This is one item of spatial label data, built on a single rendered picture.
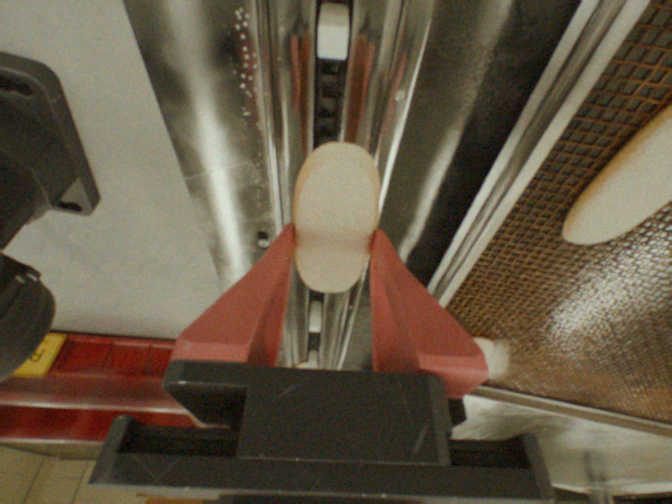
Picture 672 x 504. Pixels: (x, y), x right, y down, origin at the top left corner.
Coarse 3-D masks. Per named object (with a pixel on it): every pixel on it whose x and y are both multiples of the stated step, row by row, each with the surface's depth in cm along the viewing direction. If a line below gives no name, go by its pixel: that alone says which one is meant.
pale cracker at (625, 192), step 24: (648, 144) 14; (624, 168) 15; (648, 168) 15; (600, 192) 16; (624, 192) 16; (648, 192) 16; (576, 216) 18; (600, 216) 17; (624, 216) 17; (648, 216) 17; (576, 240) 19; (600, 240) 19
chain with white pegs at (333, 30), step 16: (320, 0) 16; (336, 0) 16; (320, 16) 15; (336, 16) 15; (320, 32) 14; (336, 32) 14; (320, 48) 14; (336, 48) 14; (320, 64) 18; (320, 80) 18; (336, 80) 19; (320, 96) 19; (336, 96) 19; (320, 112) 20; (336, 112) 20; (336, 128) 21; (320, 304) 37; (320, 320) 36
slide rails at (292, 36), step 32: (288, 0) 15; (384, 0) 15; (288, 32) 16; (352, 32) 16; (384, 32) 16; (288, 64) 17; (352, 64) 17; (384, 64) 17; (288, 96) 18; (352, 96) 18; (288, 128) 20; (352, 128) 20; (288, 160) 21; (288, 192) 24; (320, 352) 46
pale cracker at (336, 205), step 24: (336, 144) 12; (312, 168) 12; (336, 168) 12; (360, 168) 12; (312, 192) 13; (336, 192) 13; (360, 192) 13; (312, 216) 14; (336, 216) 14; (360, 216) 14; (312, 240) 15; (336, 240) 15; (360, 240) 15; (312, 264) 16; (336, 264) 16; (360, 264) 16; (312, 288) 19; (336, 288) 18
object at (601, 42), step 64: (640, 0) 11; (576, 64) 13; (640, 64) 13; (640, 128) 15; (512, 192) 18; (512, 256) 22; (640, 320) 25; (512, 384) 38; (576, 384) 35; (640, 384) 32
